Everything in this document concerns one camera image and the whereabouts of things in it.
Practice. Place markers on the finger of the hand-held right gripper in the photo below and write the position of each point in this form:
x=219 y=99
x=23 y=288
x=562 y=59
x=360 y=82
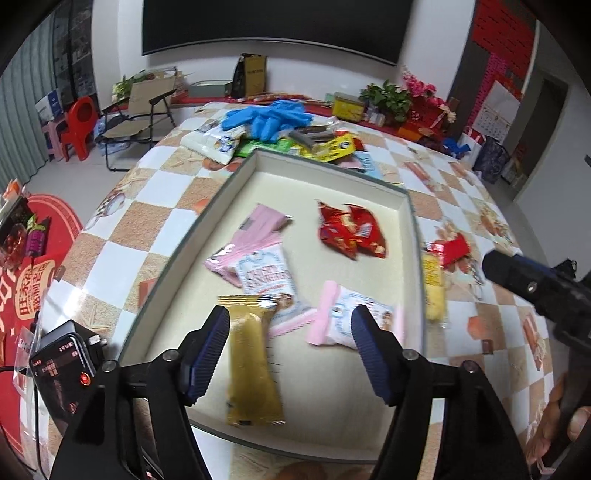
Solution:
x=540 y=266
x=521 y=281

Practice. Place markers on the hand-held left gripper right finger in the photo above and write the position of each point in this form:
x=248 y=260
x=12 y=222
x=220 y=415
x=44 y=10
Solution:
x=373 y=357

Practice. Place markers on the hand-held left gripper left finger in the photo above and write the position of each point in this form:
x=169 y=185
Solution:
x=208 y=357

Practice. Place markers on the gold snack packet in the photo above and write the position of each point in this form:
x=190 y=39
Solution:
x=251 y=364

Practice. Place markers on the white pink cookie packet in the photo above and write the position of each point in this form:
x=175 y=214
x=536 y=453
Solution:
x=339 y=318
x=263 y=277

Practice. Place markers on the pink snack packet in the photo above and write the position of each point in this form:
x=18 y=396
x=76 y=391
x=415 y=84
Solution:
x=352 y=162
x=263 y=224

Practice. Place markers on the grey cardboard box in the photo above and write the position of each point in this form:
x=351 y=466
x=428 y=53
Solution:
x=295 y=194

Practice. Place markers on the person's right hand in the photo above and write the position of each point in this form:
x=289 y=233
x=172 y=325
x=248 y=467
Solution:
x=577 y=424

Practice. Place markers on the plain red snack packet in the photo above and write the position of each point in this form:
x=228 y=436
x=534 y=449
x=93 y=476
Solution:
x=455 y=249

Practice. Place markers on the small yellow snack packet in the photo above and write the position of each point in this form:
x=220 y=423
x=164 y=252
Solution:
x=435 y=286

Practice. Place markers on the dark gift bag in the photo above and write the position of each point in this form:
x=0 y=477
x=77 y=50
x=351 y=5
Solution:
x=491 y=159

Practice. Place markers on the blue ribbon bow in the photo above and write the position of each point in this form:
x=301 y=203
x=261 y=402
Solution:
x=455 y=148

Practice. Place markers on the black electronic device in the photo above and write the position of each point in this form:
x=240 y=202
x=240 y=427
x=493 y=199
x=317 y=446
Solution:
x=60 y=369

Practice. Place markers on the red gift box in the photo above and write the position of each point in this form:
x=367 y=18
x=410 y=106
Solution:
x=425 y=119

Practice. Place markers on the light blue snack packet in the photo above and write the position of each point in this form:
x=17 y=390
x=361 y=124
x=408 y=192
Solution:
x=369 y=165

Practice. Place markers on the pink artificial flowers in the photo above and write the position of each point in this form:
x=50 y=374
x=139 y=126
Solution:
x=425 y=90

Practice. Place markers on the red round mat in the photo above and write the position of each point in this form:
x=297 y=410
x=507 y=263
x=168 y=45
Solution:
x=51 y=217

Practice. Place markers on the white snack packet blue print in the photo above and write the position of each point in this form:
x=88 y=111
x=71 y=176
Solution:
x=212 y=143

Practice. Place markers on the large yellow snack pouch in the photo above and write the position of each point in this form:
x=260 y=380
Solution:
x=330 y=146

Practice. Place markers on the green snack packet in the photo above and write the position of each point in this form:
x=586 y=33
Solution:
x=265 y=147

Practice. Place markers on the pile of assorted snack packs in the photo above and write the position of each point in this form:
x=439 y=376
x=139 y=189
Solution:
x=21 y=230

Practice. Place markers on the green potted plant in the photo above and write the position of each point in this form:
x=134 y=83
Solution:
x=385 y=99

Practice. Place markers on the brown snack bar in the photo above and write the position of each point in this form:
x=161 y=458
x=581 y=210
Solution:
x=309 y=134

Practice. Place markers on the pack of water bottles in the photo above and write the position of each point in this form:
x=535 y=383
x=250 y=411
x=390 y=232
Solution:
x=113 y=138

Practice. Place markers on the blue rubber glove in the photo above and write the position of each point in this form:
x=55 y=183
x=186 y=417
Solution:
x=291 y=110
x=268 y=124

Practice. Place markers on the yellow tin box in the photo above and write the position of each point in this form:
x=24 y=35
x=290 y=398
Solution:
x=348 y=107

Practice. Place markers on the beige folding chair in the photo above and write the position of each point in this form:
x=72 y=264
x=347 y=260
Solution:
x=138 y=110

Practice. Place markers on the red plastic chair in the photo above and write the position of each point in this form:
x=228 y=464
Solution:
x=78 y=124

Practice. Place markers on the green flat box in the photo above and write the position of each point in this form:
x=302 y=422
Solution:
x=210 y=90

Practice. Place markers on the pink plastic stool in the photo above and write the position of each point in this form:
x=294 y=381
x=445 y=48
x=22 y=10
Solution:
x=55 y=136

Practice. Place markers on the small leafy plant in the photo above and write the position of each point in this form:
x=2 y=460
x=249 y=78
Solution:
x=124 y=87

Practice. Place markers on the blue and white carton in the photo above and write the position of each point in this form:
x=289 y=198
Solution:
x=48 y=106

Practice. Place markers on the grey curtain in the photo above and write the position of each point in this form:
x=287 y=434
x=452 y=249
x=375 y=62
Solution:
x=23 y=115

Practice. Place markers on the glass display cabinet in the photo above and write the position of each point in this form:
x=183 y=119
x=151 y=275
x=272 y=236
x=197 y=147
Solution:
x=74 y=46

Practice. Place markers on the black television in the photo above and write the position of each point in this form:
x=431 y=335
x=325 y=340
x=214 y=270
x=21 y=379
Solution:
x=277 y=23

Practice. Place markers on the wall calendar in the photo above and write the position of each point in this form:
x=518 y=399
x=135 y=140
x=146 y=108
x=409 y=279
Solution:
x=501 y=110

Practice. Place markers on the red wall hanging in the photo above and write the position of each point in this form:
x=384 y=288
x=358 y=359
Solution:
x=508 y=32

